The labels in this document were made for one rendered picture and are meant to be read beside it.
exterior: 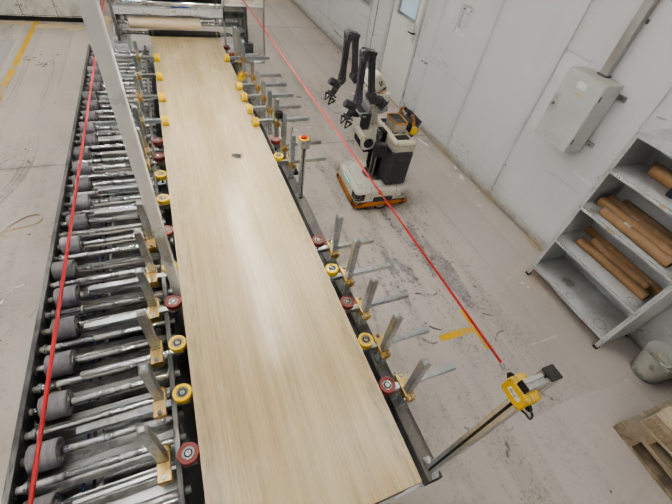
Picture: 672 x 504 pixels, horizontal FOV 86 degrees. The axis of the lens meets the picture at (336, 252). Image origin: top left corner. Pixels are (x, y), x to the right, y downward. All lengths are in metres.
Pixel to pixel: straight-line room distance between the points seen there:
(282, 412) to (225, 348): 0.41
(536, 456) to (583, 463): 0.33
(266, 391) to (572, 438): 2.31
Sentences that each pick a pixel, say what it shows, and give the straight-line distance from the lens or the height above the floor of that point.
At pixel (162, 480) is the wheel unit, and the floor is 0.83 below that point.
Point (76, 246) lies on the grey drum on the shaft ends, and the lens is 2.61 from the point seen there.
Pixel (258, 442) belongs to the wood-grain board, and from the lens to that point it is 1.68.
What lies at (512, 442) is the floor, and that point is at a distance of 3.05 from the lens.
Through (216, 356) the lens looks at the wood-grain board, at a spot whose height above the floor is 0.90.
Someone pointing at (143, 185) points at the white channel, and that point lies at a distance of 1.68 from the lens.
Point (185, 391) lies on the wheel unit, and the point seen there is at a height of 0.90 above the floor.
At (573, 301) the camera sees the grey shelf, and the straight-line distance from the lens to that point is 3.96.
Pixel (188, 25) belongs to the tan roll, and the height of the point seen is 1.05.
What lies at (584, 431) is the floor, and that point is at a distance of 3.41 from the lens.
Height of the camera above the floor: 2.52
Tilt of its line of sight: 46 degrees down
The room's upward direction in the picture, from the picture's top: 11 degrees clockwise
